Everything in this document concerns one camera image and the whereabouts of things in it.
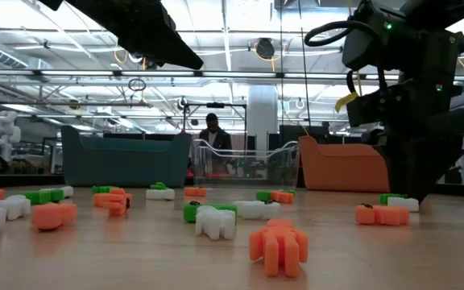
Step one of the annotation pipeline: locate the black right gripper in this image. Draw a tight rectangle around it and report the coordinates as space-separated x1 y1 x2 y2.
371 78 464 202

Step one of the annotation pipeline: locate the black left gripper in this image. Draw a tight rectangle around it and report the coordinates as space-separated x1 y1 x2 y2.
38 0 204 70

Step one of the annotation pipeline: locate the orange plastic bin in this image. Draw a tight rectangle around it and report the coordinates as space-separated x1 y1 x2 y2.
298 135 390 193

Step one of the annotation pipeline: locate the long ceiling light bar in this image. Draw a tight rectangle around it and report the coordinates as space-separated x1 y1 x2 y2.
0 68 464 81

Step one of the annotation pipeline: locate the person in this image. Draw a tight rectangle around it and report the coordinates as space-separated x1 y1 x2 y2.
197 112 234 175

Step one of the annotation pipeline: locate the white round column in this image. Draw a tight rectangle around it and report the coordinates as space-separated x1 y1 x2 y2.
246 84 280 152

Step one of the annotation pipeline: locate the teal plastic bin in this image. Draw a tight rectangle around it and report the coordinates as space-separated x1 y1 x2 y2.
60 125 193 189

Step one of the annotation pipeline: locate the clear plastic bin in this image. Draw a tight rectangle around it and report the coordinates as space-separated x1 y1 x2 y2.
191 139 300 189

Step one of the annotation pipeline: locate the black hanging ring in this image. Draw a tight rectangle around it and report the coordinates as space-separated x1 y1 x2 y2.
127 77 147 93

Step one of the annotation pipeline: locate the black metal frame rig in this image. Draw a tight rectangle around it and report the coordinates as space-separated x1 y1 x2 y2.
181 101 249 136

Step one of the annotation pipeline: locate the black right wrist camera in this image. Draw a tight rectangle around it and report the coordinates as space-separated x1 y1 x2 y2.
346 92 383 128

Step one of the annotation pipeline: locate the black ceiling cable reel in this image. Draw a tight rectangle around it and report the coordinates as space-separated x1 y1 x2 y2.
255 37 276 60

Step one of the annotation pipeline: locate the yellow cable tag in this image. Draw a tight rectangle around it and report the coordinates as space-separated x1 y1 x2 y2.
334 91 360 113

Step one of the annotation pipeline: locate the black hanging cable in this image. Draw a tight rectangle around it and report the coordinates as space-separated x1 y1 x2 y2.
298 0 313 124

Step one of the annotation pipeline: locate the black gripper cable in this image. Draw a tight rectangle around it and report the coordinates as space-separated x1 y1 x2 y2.
304 19 388 96

